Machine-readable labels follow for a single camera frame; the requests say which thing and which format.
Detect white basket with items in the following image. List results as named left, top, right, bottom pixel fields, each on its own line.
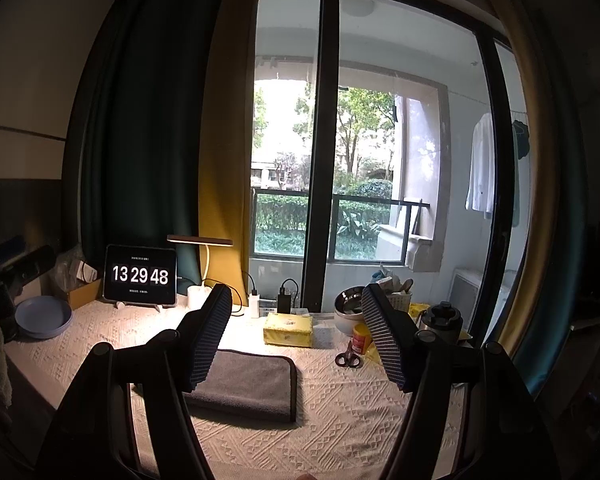
left=372, top=269, right=414, bottom=317

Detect yellow jar with red label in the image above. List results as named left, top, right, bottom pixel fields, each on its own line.
left=352, top=323, right=374, bottom=356

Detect grey towel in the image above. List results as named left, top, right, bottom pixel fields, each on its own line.
left=184, top=348, right=301, bottom=424

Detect yellow packet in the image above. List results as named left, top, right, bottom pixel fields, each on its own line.
left=409, top=302, right=434, bottom=327

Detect white desk lamp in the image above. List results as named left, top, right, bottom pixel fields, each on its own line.
left=167, top=234, right=234, bottom=310

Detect white phone charger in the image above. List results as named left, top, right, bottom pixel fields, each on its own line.
left=242, top=273, right=262, bottom=319

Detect blue plate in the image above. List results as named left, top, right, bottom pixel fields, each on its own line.
left=14, top=295, right=73, bottom=339

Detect red-handled scissors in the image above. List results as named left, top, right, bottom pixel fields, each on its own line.
left=335, top=338, right=362, bottom=368

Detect hanging white shirt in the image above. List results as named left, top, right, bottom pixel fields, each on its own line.
left=464, top=112, right=497, bottom=214

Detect yellow curtain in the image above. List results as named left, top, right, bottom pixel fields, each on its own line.
left=197, top=0, right=267, bottom=307

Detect cardboard box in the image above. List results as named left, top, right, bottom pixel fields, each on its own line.
left=66, top=278, right=104, bottom=310

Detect clear plastic bag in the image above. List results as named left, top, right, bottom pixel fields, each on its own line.
left=54, top=246, right=99, bottom=293

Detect black power adapter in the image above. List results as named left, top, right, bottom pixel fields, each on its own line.
left=277, top=278, right=300, bottom=314

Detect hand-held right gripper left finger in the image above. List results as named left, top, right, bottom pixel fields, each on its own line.
left=44, top=283, right=233, bottom=480

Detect white power strip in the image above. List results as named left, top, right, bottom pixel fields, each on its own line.
left=258, top=298, right=309, bottom=317

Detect hanging teal garment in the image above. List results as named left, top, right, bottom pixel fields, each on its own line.
left=511, top=119, right=531, bottom=161

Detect yellow tissue box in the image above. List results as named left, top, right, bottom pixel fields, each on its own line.
left=263, top=311, right=314, bottom=348

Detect dark green curtain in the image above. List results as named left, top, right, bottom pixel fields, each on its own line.
left=78, top=0, right=246, bottom=295

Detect white appliance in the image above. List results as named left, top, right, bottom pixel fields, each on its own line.
left=450, top=267, right=484, bottom=332

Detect tablet with clock display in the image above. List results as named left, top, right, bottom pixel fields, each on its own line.
left=103, top=244, right=178, bottom=308

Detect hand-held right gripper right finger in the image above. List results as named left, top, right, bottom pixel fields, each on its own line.
left=361, top=283, right=563, bottom=480

